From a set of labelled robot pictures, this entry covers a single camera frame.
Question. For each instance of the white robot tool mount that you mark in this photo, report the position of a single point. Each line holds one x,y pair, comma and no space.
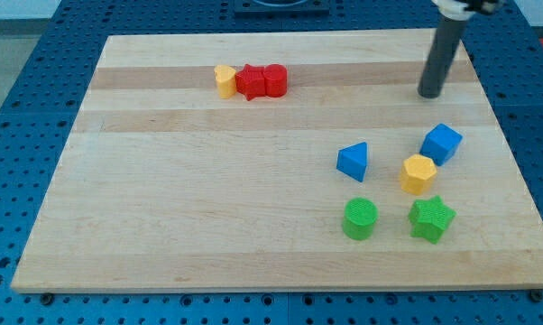
463,10

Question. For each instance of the red star block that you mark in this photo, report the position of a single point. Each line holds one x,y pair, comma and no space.
250,82

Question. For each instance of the green star block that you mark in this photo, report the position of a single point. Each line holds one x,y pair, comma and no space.
430,219

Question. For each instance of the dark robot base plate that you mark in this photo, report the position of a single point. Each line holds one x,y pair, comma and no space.
261,8

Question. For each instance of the blue triangle block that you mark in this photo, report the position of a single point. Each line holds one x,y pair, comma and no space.
353,161

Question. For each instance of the red cylinder block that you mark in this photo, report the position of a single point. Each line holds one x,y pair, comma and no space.
276,80

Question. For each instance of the yellow hexagon block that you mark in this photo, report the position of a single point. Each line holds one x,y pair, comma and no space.
417,174

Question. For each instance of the wooden board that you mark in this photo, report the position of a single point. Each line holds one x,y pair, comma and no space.
165,187

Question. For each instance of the yellow heart block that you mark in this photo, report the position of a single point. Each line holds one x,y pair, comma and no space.
225,81

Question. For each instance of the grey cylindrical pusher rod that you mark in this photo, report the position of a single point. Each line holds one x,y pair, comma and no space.
441,56

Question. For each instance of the blue cube block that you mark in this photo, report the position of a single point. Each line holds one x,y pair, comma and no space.
440,144

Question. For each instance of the green cylinder block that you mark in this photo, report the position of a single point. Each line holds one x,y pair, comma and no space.
360,217

